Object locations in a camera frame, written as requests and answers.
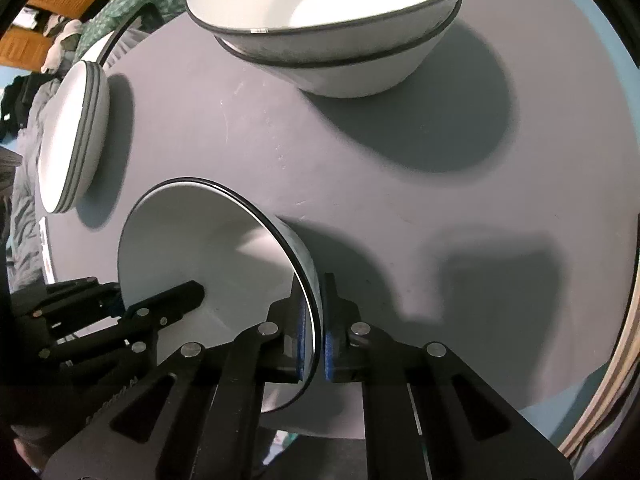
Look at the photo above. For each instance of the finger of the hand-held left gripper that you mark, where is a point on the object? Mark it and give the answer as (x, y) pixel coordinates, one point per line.
(170, 302)
(75, 302)

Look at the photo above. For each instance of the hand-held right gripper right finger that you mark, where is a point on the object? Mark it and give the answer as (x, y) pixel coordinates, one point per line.
(330, 350)

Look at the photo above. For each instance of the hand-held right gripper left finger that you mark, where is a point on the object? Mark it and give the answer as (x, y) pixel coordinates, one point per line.
(303, 347)

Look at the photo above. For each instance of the small white bowl dark rim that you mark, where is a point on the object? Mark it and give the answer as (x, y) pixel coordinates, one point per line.
(215, 270)

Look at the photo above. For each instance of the white plate with dark rim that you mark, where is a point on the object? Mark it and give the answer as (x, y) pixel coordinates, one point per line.
(62, 130)
(101, 110)

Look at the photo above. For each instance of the grey duvet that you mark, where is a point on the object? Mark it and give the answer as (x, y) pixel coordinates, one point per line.
(25, 200)

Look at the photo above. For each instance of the dark cloth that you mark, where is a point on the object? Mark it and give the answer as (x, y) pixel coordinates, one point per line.
(20, 100)

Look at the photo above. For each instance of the white clothes pile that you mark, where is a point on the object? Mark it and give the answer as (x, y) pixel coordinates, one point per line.
(62, 35)

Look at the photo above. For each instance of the beige striped cloth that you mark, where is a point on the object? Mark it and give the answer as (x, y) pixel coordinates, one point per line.
(617, 360)

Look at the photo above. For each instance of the green checkered blanket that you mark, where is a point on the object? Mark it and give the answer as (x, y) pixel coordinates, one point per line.
(120, 10)

